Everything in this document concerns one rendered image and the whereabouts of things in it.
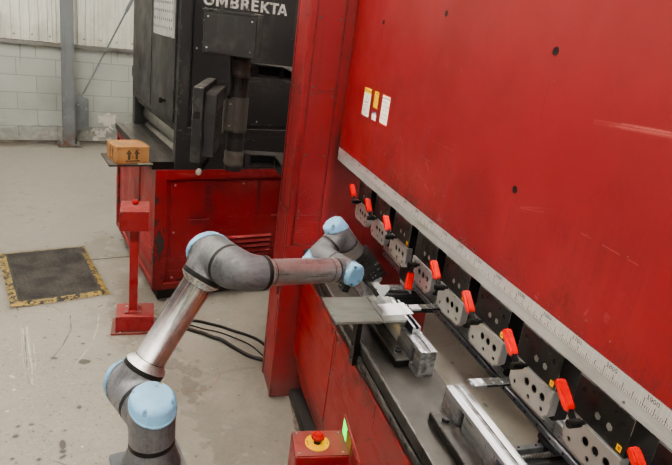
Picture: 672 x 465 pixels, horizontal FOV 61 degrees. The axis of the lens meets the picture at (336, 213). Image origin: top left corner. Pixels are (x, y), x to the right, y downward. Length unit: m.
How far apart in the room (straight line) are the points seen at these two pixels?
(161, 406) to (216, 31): 1.73
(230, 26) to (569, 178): 1.83
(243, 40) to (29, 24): 5.80
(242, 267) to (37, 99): 7.08
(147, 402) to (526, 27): 1.30
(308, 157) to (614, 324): 1.80
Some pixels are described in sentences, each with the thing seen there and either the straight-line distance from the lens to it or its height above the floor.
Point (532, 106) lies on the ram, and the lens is 1.43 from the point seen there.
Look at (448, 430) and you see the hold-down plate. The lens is 1.75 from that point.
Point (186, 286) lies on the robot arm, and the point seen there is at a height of 1.22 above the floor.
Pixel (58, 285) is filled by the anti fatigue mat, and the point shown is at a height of 0.01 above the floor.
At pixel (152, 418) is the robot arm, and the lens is 1.54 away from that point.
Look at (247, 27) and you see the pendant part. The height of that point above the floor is 1.89.
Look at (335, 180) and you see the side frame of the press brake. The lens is 2.77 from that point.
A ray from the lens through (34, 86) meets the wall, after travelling 8.41.
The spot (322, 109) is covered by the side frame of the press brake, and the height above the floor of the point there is 1.57.
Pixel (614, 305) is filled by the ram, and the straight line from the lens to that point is 1.21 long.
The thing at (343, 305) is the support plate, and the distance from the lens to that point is 2.07.
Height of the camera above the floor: 1.94
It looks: 18 degrees down
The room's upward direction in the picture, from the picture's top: 8 degrees clockwise
